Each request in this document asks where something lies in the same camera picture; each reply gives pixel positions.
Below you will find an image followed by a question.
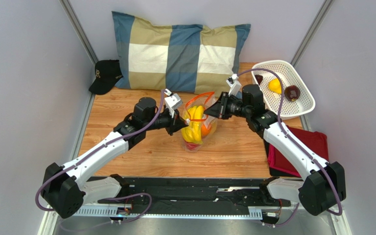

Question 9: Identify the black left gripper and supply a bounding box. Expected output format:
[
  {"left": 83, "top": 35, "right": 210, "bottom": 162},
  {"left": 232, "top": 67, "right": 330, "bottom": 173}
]
[{"left": 144, "top": 108, "right": 189, "bottom": 137}]

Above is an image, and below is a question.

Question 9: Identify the yellow banana bunch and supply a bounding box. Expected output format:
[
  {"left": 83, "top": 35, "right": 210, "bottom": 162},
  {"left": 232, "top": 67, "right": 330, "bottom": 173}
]
[{"left": 181, "top": 105, "right": 204, "bottom": 144}]

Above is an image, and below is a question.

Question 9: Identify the clear orange zip bag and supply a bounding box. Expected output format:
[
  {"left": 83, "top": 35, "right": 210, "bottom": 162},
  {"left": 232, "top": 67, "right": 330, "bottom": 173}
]
[{"left": 181, "top": 92, "right": 217, "bottom": 152}]

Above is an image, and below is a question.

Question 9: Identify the orange fruit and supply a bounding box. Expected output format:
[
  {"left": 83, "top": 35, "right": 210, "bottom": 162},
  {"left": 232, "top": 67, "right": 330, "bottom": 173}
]
[{"left": 201, "top": 124, "right": 212, "bottom": 138}]

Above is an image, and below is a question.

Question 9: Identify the red dragon fruit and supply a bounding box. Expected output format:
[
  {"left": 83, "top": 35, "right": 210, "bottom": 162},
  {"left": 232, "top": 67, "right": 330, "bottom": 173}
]
[{"left": 185, "top": 142, "right": 201, "bottom": 152}]

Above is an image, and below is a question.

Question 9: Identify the yellow lemon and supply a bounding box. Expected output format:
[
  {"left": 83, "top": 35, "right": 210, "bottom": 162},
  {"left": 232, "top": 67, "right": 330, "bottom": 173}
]
[{"left": 268, "top": 78, "right": 283, "bottom": 94}]

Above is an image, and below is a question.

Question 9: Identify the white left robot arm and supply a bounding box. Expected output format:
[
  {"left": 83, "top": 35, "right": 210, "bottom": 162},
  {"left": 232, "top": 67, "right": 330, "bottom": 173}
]
[{"left": 35, "top": 94, "right": 187, "bottom": 219}]

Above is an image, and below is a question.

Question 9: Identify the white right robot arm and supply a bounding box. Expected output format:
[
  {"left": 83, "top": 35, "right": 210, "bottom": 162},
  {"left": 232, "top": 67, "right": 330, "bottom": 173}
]
[{"left": 204, "top": 85, "right": 347, "bottom": 215}]

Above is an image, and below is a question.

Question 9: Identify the dark red small fruit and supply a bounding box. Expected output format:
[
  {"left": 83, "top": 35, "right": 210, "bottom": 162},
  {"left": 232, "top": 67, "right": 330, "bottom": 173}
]
[{"left": 255, "top": 74, "right": 263, "bottom": 85}]

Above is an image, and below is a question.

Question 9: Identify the plaid blue beige pillow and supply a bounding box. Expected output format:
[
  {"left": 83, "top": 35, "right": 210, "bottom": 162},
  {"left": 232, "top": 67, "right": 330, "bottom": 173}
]
[{"left": 112, "top": 12, "right": 251, "bottom": 94}]

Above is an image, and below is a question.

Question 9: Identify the black folded cloth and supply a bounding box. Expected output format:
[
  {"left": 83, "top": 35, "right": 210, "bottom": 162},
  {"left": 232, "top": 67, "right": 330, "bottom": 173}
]
[{"left": 263, "top": 140, "right": 270, "bottom": 164}]

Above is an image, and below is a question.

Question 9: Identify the dark purple round fruit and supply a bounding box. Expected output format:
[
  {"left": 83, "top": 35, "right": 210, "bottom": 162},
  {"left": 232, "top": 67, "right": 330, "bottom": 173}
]
[{"left": 284, "top": 85, "right": 301, "bottom": 102}]

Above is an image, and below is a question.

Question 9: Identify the black baseball cap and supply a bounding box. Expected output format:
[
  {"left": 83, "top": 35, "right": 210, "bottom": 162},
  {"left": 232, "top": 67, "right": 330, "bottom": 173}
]
[{"left": 88, "top": 60, "right": 123, "bottom": 95}]

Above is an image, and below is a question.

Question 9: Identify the white perforated plastic basket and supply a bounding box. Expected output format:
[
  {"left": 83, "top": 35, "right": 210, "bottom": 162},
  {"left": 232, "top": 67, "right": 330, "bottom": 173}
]
[{"left": 251, "top": 60, "right": 316, "bottom": 120}]

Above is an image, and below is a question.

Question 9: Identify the dark red folded cloth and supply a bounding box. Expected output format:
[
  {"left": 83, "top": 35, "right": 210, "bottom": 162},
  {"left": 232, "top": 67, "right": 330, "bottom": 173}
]
[{"left": 267, "top": 126, "right": 329, "bottom": 178}]

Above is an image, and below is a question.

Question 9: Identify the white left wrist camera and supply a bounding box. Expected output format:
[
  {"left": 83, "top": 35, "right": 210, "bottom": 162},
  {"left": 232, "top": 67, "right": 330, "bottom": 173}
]
[{"left": 164, "top": 89, "right": 183, "bottom": 118}]

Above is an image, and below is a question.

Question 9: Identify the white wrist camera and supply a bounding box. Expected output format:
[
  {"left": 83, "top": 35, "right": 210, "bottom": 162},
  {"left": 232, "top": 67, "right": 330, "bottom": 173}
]
[
  {"left": 164, "top": 89, "right": 183, "bottom": 118},
  {"left": 226, "top": 74, "right": 242, "bottom": 96}
]

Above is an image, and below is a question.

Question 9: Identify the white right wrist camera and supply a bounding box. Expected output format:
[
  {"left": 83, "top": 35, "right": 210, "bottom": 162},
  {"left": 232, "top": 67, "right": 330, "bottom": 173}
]
[{"left": 226, "top": 74, "right": 242, "bottom": 96}]

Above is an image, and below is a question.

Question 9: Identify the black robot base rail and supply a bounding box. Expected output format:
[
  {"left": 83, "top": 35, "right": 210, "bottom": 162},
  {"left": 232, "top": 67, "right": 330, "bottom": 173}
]
[{"left": 114, "top": 177, "right": 291, "bottom": 215}]

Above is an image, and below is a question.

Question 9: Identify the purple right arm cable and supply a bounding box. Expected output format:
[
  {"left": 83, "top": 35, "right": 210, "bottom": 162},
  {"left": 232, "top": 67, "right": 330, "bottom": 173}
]
[{"left": 236, "top": 68, "right": 343, "bottom": 228}]

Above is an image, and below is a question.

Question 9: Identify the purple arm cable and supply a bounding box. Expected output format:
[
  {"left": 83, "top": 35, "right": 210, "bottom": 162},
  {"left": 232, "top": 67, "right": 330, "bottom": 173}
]
[
  {"left": 236, "top": 68, "right": 343, "bottom": 228},
  {"left": 35, "top": 88, "right": 167, "bottom": 224}
]

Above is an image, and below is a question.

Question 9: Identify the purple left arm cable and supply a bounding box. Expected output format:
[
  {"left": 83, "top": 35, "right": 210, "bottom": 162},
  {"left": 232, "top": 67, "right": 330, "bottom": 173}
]
[{"left": 35, "top": 88, "right": 167, "bottom": 224}]

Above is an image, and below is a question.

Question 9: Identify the aluminium frame post right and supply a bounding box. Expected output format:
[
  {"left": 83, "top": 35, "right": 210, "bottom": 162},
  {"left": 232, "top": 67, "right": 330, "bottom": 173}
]
[{"left": 290, "top": 0, "right": 335, "bottom": 67}]

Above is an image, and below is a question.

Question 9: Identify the aluminium frame post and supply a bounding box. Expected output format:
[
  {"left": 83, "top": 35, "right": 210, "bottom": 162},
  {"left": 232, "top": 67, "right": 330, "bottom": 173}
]
[
  {"left": 290, "top": 0, "right": 335, "bottom": 67},
  {"left": 60, "top": 0, "right": 98, "bottom": 64}
]

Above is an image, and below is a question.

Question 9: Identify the aluminium frame post left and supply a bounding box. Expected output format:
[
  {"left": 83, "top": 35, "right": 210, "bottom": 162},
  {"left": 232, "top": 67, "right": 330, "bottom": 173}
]
[{"left": 60, "top": 0, "right": 98, "bottom": 64}]

